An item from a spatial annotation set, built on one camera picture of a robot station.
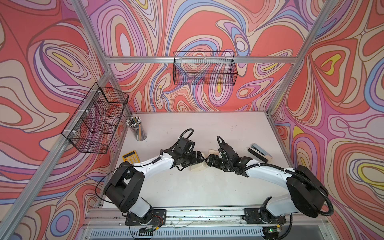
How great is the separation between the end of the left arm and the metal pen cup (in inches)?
13.8

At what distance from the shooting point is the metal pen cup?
3.04 ft

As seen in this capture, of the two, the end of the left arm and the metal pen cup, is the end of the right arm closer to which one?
the end of the left arm

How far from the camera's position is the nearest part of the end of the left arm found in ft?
2.17

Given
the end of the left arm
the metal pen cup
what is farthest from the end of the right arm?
the metal pen cup
